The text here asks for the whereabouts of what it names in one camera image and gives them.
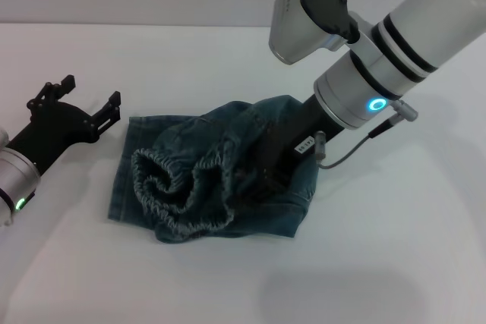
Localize grey right gripper cable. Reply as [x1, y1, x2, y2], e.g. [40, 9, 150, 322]
[314, 99, 419, 170]

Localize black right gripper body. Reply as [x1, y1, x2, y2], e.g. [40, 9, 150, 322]
[257, 92, 345, 192]

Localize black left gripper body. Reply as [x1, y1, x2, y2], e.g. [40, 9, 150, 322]
[7, 98, 96, 173]

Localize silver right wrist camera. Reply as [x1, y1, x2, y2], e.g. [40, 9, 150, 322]
[268, 0, 360, 66]

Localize blue denim shorts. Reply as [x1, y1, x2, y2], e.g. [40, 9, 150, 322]
[107, 95, 318, 244]

